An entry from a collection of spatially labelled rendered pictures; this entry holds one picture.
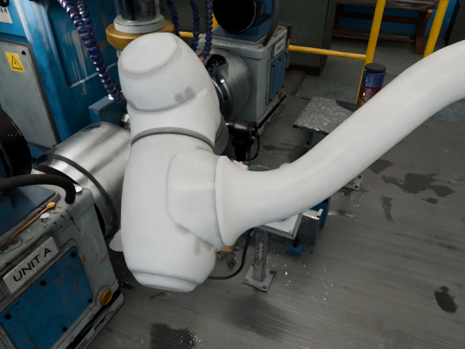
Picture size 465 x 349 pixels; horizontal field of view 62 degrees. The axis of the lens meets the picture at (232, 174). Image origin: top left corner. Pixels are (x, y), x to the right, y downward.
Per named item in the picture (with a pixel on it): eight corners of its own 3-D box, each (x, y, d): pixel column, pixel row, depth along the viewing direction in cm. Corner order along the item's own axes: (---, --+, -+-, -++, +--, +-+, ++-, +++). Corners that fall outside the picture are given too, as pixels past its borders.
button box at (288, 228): (225, 217, 92) (219, 210, 87) (236, 190, 94) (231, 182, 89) (294, 240, 86) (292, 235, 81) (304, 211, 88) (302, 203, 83)
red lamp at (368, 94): (356, 100, 116) (359, 85, 113) (360, 91, 120) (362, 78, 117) (376, 104, 113) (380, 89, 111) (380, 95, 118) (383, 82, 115)
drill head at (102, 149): (-1, 263, 92) (-47, 181, 77) (103, 179, 118) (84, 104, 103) (79, 303, 83) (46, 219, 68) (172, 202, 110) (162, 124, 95)
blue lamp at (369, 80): (359, 85, 113) (362, 70, 110) (362, 78, 117) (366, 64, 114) (380, 89, 111) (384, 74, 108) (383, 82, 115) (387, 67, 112)
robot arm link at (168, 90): (158, 97, 59) (152, 176, 54) (106, 22, 45) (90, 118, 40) (227, 86, 57) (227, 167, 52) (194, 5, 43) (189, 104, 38)
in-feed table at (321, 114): (290, 150, 151) (293, 124, 144) (310, 120, 171) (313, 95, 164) (351, 166, 143) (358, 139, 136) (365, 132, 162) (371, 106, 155)
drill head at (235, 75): (159, 133, 140) (150, 66, 125) (212, 89, 169) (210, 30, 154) (221, 149, 131) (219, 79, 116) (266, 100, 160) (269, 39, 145)
